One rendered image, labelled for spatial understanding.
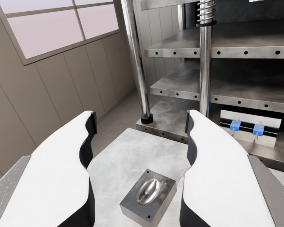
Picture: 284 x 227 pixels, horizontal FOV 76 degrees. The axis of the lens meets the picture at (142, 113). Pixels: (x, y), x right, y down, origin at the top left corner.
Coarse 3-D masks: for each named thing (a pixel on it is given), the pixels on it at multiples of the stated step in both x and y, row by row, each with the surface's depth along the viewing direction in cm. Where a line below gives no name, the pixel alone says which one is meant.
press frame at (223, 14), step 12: (216, 0) 144; (228, 0) 140; (240, 0) 135; (264, 0) 128; (276, 0) 125; (192, 12) 152; (216, 12) 148; (228, 12) 143; (240, 12) 139; (252, 12) 135; (264, 12) 131; (276, 12) 128; (192, 24) 157; (216, 24) 152
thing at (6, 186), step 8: (24, 160) 8; (16, 168) 7; (24, 168) 7; (8, 176) 7; (16, 176) 7; (0, 184) 7; (8, 184) 7; (16, 184) 7; (0, 192) 6; (8, 192) 6; (0, 200) 6; (8, 200) 6; (0, 208) 6; (0, 216) 6
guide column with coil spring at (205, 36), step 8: (200, 0) 77; (200, 16) 80; (208, 16) 78; (200, 32) 84; (208, 32) 81; (200, 40) 85; (208, 40) 83; (200, 48) 87; (208, 48) 85; (200, 56) 89; (208, 56) 87; (200, 64) 91; (208, 64) 89; (200, 72) 93; (208, 72) 91; (200, 80) 95; (208, 80) 93; (200, 88) 97; (208, 88) 95; (200, 96) 100; (208, 96) 98; (200, 104) 102; (208, 104) 100; (200, 112) 105; (208, 112) 103
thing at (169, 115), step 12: (168, 96) 163; (156, 108) 148; (168, 108) 145; (180, 108) 142; (192, 108) 139; (216, 108) 134; (156, 120) 133; (168, 120) 131; (180, 120) 128; (216, 120) 122; (156, 132) 126; (168, 132) 119; (180, 132) 116; (240, 144) 100; (252, 144) 98; (276, 144) 96; (264, 156) 90; (276, 156) 89; (276, 168) 89
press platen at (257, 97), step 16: (192, 64) 149; (224, 64) 137; (240, 64) 132; (256, 64) 127; (272, 64) 122; (160, 80) 130; (176, 80) 125; (192, 80) 121; (224, 80) 113; (240, 80) 109; (256, 80) 106; (272, 80) 103; (176, 96) 114; (192, 96) 107; (224, 96) 96; (240, 96) 93; (256, 96) 91; (272, 96) 88
